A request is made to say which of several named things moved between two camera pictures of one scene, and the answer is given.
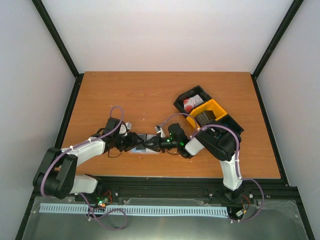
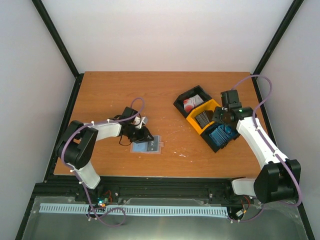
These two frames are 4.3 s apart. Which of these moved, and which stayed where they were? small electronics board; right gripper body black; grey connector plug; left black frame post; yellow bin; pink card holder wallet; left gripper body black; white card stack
Moved: left gripper body black; right gripper body black
Stayed: left black frame post; pink card holder wallet; yellow bin; white card stack; grey connector plug; small electronics board
